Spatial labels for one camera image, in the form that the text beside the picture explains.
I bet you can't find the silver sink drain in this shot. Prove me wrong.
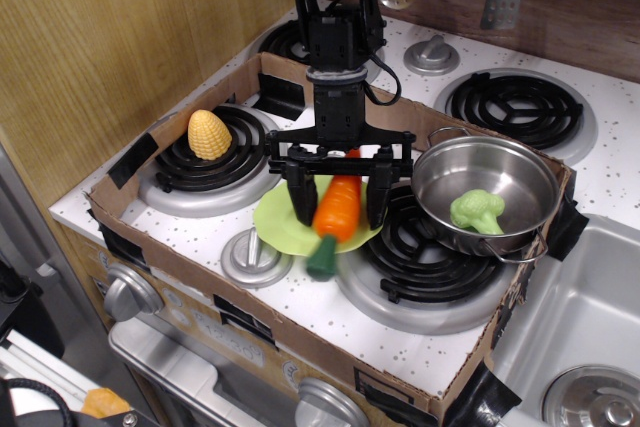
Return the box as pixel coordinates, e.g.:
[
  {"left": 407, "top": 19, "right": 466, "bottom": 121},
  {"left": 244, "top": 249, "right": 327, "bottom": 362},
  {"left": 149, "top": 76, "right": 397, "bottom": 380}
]
[{"left": 541, "top": 365, "right": 639, "bottom": 426}]

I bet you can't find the orange toy carrot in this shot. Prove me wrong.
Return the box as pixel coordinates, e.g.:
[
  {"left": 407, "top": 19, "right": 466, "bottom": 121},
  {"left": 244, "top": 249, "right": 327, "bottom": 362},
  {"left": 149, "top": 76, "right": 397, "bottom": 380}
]
[{"left": 306, "top": 175, "right": 362, "bottom": 281}]

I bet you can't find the silver sink basin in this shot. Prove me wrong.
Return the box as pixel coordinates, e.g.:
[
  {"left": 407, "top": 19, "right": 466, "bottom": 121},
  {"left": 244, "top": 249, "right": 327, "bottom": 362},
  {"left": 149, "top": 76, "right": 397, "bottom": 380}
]
[{"left": 493, "top": 216, "right": 639, "bottom": 426}]

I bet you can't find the light green plastic plate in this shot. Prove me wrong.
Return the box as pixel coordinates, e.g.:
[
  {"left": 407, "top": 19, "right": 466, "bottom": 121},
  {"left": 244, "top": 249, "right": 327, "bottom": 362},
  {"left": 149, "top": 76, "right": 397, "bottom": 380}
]
[{"left": 253, "top": 181, "right": 382, "bottom": 257}]

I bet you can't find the silver right oven knob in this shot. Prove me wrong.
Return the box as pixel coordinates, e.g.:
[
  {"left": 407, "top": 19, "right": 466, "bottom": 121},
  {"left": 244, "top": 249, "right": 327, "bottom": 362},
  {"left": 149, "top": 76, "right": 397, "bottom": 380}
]
[{"left": 294, "top": 377, "right": 370, "bottom": 427}]

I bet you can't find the yellow toy corn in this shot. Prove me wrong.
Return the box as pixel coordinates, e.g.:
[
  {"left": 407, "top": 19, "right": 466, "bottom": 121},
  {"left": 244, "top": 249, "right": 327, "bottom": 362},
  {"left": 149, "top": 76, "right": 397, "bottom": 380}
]
[{"left": 187, "top": 110, "right": 232, "bottom": 161}]

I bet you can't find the silver left oven knob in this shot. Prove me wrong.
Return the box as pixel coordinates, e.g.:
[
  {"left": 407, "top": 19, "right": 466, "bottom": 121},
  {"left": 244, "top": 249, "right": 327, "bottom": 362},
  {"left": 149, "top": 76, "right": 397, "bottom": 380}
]
[{"left": 104, "top": 263, "right": 164, "bottom": 322}]

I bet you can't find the stove burner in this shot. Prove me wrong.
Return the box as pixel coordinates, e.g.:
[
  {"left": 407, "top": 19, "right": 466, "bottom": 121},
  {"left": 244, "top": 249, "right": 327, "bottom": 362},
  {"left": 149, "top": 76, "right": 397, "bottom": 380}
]
[
  {"left": 434, "top": 68, "right": 598, "bottom": 165},
  {"left": 337, "top": 182, "right": 514, "bottom": 335},
  {"left": 257, "top": 17, "right": 388, "bottom": 86},
  {"left": 139, "top": 104, "right": 280, "bottom": 218}
]

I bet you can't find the silver oven door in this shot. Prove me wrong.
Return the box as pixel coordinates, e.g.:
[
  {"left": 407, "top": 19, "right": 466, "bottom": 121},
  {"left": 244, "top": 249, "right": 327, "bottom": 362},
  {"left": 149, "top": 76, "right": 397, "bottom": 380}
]
[{"left": 109, "top": 318, "right": 296, "bottom": 426}]

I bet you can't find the front left stove burner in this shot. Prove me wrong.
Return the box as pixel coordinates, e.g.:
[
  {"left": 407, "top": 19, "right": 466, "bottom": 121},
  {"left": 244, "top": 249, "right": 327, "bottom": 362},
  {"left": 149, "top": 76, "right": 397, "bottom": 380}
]
[{"left": 139, "top": 104, "right": 280, "bottom": 218}]

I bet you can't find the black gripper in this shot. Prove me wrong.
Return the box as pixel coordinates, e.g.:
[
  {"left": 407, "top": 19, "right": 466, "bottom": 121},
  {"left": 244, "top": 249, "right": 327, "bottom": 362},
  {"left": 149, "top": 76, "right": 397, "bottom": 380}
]
[{"left": 266, "top": 71, "right": 416, "bottom": 230}]

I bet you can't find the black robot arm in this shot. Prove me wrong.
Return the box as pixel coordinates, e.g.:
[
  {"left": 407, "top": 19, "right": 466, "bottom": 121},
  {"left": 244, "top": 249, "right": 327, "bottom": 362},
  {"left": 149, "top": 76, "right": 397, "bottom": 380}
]
[{"left": 267, "top": 0, "right": 416, "bottom": 229}]

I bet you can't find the orange object bottom left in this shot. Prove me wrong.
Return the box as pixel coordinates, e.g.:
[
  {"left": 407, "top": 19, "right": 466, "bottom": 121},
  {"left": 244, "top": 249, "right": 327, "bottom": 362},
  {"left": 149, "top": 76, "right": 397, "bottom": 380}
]
[{"left": 80, "top": 387, "right": 131, "bottom": 419}]

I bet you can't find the stainless steel pot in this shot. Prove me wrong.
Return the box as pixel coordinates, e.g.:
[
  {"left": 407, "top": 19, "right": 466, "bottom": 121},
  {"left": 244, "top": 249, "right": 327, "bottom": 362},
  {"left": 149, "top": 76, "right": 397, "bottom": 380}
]
[{"left": 411, "top": 126, "right": 561, "bottom": 264}]

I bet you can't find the back left stove burner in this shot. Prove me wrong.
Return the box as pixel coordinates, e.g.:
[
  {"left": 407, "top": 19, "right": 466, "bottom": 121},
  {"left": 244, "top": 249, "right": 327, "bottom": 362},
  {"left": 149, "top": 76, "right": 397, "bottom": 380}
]
[{"left": 257, "top": 17, "right": 388, "bottom": 86}]

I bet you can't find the black cable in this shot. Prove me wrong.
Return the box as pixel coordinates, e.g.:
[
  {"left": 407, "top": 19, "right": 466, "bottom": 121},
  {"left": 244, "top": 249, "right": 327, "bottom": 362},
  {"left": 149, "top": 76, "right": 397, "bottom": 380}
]
[{"left": 4, "top": 377, "right": 74, "bottom": 427}]

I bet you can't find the silver front stovetop knob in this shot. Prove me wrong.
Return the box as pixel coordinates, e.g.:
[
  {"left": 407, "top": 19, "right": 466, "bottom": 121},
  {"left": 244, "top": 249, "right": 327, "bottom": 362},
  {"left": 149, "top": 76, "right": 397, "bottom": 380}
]
[{"left": 220, "top": 228, "right": 293, "bottom": 289}]

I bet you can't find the silver back stovetop knob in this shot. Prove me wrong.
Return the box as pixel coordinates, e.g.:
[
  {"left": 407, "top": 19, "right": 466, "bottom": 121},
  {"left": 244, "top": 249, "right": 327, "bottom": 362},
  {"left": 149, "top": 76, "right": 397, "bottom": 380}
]
[{"left": 403, "top": 35, "right": 460, "bottom": 76}]

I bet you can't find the front right stove burner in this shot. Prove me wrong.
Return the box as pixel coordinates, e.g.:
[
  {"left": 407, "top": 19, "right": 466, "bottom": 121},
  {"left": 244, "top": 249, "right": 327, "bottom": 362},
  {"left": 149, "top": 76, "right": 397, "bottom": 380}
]
[{"left": 337, "top": 182, "right": 514, "bottom": 335}]

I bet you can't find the silver oven knob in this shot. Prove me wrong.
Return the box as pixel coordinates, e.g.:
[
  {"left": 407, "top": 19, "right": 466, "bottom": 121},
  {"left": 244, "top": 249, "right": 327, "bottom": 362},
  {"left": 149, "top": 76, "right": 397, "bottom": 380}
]
[
  {"left": 294, "top": 377, "right": 370, "bottom": 427},
  {"left": 104, "top": 263, "right": 164, "bottom": 322}
]

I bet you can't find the green toy broccoli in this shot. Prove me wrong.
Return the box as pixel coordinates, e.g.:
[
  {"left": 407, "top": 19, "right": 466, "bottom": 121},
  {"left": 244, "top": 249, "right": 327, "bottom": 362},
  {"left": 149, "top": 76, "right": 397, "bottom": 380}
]
[{"left": 449, "top": 189, "right": 506, "bottom": 235}]

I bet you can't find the silver stovetop knob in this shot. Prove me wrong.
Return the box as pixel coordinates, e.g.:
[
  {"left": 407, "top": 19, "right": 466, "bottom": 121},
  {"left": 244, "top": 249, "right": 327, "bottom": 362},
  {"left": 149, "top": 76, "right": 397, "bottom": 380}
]
[
  {"left": 403, "top": 35, "right": 460, "bottom": 76},
  {"left": 220, "top": 228, "right": 293, "bottom": 289}
]

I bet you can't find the back right stove burner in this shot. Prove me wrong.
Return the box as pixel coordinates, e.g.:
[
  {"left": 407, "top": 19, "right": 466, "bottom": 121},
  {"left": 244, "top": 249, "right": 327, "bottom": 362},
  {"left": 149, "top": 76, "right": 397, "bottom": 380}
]
[{"left": 434, "top": 68, "right": 598, "bottom": 165}]

